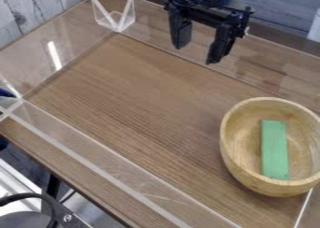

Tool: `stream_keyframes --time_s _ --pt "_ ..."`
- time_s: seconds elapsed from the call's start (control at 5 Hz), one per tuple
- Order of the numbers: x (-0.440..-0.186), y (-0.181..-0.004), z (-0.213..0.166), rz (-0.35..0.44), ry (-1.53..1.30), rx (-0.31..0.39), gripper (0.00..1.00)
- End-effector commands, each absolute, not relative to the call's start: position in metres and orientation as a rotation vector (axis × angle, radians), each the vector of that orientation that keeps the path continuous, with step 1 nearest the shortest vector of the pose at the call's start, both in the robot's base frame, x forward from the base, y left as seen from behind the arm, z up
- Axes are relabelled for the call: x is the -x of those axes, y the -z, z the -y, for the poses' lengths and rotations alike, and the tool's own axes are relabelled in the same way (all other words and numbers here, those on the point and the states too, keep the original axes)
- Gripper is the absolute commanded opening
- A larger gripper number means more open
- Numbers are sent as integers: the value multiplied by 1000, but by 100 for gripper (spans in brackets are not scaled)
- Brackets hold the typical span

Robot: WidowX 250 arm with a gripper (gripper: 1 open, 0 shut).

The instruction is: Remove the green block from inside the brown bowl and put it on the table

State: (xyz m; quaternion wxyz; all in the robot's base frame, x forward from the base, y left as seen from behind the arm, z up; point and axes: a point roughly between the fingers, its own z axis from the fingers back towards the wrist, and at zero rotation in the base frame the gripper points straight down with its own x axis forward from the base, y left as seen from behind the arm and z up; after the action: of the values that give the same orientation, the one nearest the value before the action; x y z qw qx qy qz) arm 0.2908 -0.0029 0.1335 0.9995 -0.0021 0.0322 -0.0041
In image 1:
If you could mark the brown wooden bowl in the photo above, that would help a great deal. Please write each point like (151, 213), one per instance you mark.
(240, 145)

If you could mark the clear acrylic enclosure wall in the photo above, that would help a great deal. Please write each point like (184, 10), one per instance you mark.
(118, 113)

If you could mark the metal bracket with screw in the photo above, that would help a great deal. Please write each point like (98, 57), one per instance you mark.
(68, 219)

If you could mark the black table leg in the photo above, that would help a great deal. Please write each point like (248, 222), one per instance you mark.
(54, 186)

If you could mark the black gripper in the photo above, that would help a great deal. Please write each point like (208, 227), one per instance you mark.
(218, 11)

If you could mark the green rectangular block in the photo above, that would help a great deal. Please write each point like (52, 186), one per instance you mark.
(275, 157)

